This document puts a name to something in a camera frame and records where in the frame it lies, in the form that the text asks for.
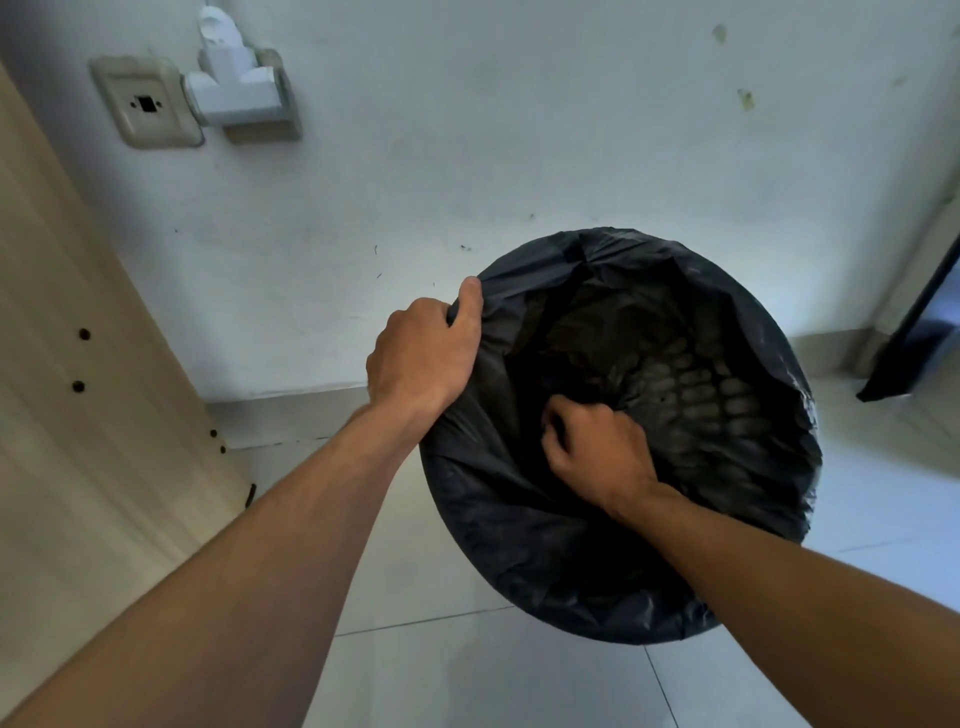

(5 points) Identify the light wooden desk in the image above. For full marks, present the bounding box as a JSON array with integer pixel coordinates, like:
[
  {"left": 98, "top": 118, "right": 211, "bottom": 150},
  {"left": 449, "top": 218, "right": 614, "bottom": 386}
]
[{"left": 0, "top": 63, "right": 256, "bottom": 721}]

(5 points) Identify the black flat panel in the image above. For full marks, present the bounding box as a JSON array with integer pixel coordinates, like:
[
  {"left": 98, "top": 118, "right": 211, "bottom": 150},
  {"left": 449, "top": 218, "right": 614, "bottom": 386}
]
[{"left": 857, "top": 236, "right": 960, "bottom": 404}]

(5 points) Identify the beige wall socket plate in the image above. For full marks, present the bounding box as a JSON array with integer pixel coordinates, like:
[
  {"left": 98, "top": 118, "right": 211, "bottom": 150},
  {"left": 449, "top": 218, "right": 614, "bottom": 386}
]
[{"left": 89, "top": 56, "right": 205, "bottom": 150}]

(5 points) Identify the person's left hand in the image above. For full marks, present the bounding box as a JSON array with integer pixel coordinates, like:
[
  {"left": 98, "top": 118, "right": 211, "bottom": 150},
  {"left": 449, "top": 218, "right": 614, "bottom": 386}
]
[{"left": 365, "top": 275, "right": 485, "bottom": 429}]

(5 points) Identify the person's left forearm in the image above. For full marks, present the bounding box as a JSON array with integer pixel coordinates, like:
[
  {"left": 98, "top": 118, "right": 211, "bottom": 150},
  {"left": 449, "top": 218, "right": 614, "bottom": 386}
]
[{"left": 0, "top": 404, "right": 421, "bottom": 728}]

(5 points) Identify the person's right forearm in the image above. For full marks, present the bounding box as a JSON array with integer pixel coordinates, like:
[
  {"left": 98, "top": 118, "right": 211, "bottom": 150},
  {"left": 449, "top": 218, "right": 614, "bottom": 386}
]
[{"left": 622, "top": 483, "right": 960, "bottom": 728}]

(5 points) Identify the person's right hand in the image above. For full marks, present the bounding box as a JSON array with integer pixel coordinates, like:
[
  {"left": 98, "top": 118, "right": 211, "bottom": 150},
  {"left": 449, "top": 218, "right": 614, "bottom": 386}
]
[{"left": 539, "top": 395, "right": 663, "bottom": 520}]

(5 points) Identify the white plug adapter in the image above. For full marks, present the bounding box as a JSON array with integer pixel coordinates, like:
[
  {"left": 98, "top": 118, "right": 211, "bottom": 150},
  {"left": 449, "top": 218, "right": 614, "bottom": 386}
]
[{"left": 182, "top": 5, "right": 303, "bottom": 144}]

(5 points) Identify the black plastic trash bag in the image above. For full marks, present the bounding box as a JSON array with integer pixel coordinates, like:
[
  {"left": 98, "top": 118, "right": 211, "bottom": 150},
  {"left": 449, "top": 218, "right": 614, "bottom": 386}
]
[{"left": 418, "top": 227, "right": 824, "bottom": 646}]

